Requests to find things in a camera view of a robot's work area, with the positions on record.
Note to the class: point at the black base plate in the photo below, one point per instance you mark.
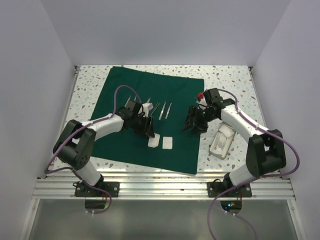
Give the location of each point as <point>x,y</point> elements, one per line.
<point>231,201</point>
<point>98,198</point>

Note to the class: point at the green surgical cloth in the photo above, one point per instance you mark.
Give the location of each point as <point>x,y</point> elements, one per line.
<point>126,146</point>

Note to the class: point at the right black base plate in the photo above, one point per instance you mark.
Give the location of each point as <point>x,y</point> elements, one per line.
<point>231,201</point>

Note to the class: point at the thin steel tweezers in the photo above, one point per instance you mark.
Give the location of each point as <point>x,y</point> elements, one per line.
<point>155,108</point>

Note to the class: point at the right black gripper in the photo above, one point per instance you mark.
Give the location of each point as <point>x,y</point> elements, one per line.
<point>199,127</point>

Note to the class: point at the white gauze pad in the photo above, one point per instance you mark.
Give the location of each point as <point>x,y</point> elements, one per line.
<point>228,132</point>
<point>222,126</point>
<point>153,142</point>
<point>167,143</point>

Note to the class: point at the white paper packet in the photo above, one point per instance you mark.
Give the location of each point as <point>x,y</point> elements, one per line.
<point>220,145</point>

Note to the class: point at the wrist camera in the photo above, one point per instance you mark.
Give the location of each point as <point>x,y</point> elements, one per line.
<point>146,108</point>
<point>200,100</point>

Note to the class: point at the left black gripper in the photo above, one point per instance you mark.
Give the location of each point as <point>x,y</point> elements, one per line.
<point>147,129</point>

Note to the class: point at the aluminium rail frame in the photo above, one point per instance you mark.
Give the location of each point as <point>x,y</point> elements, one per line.
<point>147,183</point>

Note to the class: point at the metal instrument tray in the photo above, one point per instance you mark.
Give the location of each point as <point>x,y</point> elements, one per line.
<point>231,142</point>

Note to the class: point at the curved steel tweezers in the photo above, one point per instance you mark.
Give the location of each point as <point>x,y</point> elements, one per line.
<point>162,111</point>

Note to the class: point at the short steel tweezers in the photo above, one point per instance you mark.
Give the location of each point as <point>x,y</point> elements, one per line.
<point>168,111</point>

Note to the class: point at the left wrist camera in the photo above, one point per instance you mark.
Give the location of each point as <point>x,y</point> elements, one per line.
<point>146,108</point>

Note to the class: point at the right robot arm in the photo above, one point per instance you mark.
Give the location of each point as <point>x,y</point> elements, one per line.
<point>265,148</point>

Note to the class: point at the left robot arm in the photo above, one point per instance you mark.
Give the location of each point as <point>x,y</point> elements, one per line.
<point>75,145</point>

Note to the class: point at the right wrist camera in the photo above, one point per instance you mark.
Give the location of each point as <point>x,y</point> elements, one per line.
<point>200,100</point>

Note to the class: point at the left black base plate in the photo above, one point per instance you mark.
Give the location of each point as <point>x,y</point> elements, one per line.
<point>98,198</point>

